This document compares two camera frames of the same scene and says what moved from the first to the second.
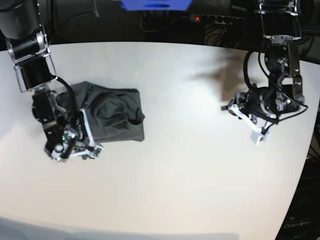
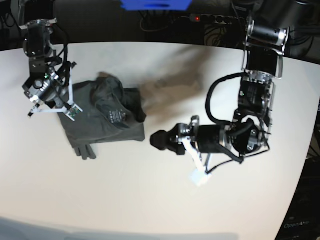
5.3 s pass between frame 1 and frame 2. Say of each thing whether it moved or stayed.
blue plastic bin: stayed
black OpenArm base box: stayed
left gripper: moved
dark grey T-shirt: moved
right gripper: moved
